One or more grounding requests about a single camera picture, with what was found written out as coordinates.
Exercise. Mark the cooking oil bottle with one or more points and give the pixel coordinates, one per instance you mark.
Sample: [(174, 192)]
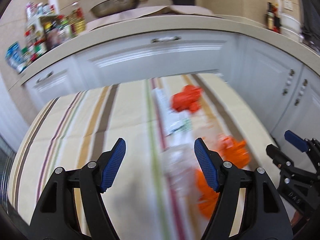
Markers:
[(78, 23)]

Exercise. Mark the white green printed wrapper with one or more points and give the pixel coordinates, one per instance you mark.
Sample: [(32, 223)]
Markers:
[(171, 120)]

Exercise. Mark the metal wok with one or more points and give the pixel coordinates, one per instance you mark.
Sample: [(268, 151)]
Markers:
[(111, 7)]

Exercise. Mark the red plastic bag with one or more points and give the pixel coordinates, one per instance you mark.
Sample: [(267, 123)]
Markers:
[(187, 99)]

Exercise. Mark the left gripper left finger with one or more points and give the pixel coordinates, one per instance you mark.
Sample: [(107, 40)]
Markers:
[(55, 215)]

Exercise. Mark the beige stove cover cloth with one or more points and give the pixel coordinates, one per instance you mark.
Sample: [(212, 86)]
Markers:
[(149, 12)]

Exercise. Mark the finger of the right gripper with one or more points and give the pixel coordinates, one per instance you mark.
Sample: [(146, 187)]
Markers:
[(296, 141), (278, 158)]

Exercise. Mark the white kitchen cabinets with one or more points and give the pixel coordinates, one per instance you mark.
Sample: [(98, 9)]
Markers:
[(281, 90)]

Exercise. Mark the orange trash bag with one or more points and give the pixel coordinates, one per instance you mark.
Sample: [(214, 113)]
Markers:
[(233, 151)]

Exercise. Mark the striped tablecloth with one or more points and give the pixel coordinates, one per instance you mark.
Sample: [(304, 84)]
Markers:
[(72, 130)]

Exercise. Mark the clear plastic bag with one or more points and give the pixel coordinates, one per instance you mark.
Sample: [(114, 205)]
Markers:
[(179, 164)]

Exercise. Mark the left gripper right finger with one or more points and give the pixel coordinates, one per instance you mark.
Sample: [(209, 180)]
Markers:
[(264, 215)]

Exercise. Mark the dark sauce bottle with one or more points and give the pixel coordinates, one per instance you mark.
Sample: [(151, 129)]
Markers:
[(270, 16)]

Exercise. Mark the blue snack packet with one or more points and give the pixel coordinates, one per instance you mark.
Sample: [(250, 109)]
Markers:
[(14, 58)]

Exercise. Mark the white stacked bowls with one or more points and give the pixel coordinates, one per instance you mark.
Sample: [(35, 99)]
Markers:
[(290, 27)]

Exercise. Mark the spice rack with bottles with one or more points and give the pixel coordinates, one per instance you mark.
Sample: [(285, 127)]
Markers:
[(45, 30)]

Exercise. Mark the white wall socket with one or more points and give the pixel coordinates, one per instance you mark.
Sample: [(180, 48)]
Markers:
[(287, 5)]

